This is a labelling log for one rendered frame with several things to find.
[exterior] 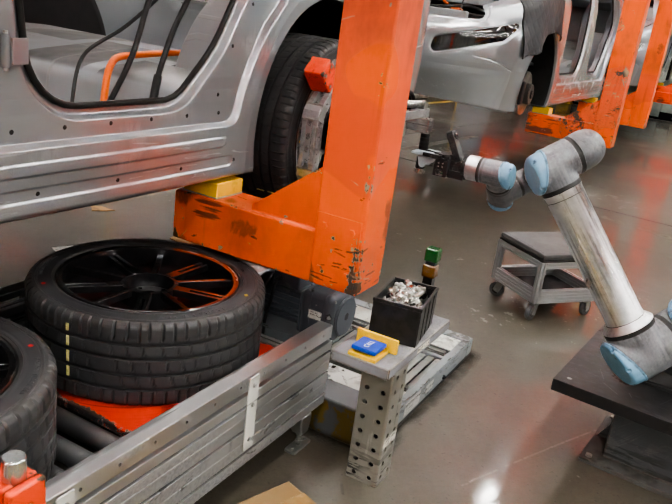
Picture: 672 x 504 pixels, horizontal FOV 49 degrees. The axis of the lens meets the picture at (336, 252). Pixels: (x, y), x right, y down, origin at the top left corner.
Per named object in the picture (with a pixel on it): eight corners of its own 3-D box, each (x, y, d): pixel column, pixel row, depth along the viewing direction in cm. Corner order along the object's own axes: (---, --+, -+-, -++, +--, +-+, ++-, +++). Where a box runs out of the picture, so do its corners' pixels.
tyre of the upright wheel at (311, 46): (224, 45, 237) (227, 230, 267) (285, 56, 227) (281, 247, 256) (328, 21, 289) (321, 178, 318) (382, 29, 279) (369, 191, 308)
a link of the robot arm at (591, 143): (607, 113, 207) (533, 158, 274) (569, 133, 206) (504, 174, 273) (627, 149, 206) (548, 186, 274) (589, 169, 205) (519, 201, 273)
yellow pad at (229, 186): (209, 183, 245) (210, 169, 243) (243, 193, 239) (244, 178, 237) (182, 189, 233) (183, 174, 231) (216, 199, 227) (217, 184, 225)
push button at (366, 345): (362, 342, 196) (363, 335, 195) (385, 351, 193) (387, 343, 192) (350, 351, 190) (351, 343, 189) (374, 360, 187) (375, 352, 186)
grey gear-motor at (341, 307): (253, 333, 279) (262, 246, 267) (349, 370, 261) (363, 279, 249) (224, 349, 263) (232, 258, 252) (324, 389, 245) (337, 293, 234)
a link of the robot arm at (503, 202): (523, 203, 270) (522, 182, 260) (496, 218, 270) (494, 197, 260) (509, 187, 276) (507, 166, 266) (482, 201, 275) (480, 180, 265)
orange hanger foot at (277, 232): (204, 226, 252) (211, 126, 241) (335, 268, 229) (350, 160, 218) (171, 236, 238) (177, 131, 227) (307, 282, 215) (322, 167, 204)
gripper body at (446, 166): (430, 174, 267) (461, 181, 262) (434, 151, 264) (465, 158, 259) (437, 171, 273) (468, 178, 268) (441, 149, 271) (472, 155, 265)
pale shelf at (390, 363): (398, 312, 229) (399, 303, 228) (448, 328, 221) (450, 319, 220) (330, 359, 192) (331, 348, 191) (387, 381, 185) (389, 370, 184)
